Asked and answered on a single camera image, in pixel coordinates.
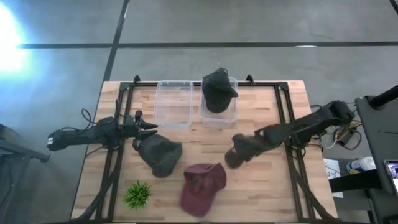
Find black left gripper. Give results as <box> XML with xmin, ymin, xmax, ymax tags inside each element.
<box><xmin>123</xmin><ymin>110</ymin><xmax>159</xmax><ymax>141</ymax></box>

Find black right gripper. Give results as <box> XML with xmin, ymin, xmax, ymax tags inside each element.
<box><xmin>224</xmin><ymin>129</ymin><xmax>266</xmax><ymax>170</ymax></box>

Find maroon baseball cap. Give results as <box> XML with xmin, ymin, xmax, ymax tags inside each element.
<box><xmin>179</xmin><ymin>162</ymin><xmax>228</xmax><ymax>218</ymax></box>

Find dark grey hat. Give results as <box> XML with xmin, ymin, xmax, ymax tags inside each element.
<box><xmin>132</xmin><ymin>133</ymin><xmax>183</xmax><ymax>179</ymax></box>

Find empty clear plastic bin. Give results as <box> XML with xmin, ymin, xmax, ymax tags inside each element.
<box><xmin>154</xmin><ymin>80</ymin><xmax>195</xmax><ymax>130</ymax></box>

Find clear plastic bin with cap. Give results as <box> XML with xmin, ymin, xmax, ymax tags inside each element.
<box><xmin>198</xmin><ymin>76</ymin><xmax>239</xmax><ymax>130</ymax></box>

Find small green artificial plant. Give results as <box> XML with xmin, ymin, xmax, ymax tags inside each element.
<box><xmin>123</xmin><ymin>179</ymin><xmax>154</xmax><ymax>210</ymax></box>

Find black baseball cap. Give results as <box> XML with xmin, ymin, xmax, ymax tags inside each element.
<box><xmin>201</xmin><ymin>67</ymin><xmax>239</xmax><ymax>114</ymax></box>

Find white paper sheet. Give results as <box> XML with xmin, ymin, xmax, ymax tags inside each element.
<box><xmin>323</xmin><ymin>157</ymin><xmax>345</xmax><ymax>199</ymax></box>

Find black power box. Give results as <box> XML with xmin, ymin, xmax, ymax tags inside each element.
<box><xmin>337</xmin><ymin>129</ymin><xmax>358</xmax><ymax>146</ymax></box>

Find white and blue spray can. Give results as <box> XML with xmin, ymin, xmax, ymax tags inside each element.
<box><xmin>346</xmin><ymin>156</ymin><xmax>377</xmax><ymax>175</ymax></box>

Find dark metal stand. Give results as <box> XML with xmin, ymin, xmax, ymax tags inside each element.
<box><xmin>0</xmin><ymin>123</ymin><xmax>51</xmax><ymax>224</ymax></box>

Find black side desk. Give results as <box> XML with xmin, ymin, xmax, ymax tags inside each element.
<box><xmin>354</xmin><ymin>95</ymin><xmax>398</xmax><ymax>224</ymax></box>

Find tablet with lit screen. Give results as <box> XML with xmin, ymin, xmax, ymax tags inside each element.
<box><xmin>384</xmin><ymin>159</ymin><xmax>398</xmax><ymax>197</ymax></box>

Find black pole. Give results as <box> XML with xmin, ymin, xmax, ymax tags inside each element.
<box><xmin>368</xmin><ymin>83</ymin><xmax>398</xmax><ymax>110</ymax></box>

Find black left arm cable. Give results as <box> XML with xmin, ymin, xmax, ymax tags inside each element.
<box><xmin>80</xmin><ymin>98</ymin><xmax>126</xmax><ymax>127</ymax></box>

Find black aluminium rig frame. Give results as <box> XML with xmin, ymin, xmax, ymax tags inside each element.
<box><xmin>79</xmin><ymin>74</ymin><xmax>338</xmax><ymax>222</ymax></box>

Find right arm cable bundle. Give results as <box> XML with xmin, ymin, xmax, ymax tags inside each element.
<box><xmin>310</xmin><ymin>104</ymin><xmax>364</xmax><ymax>151</ymax></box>

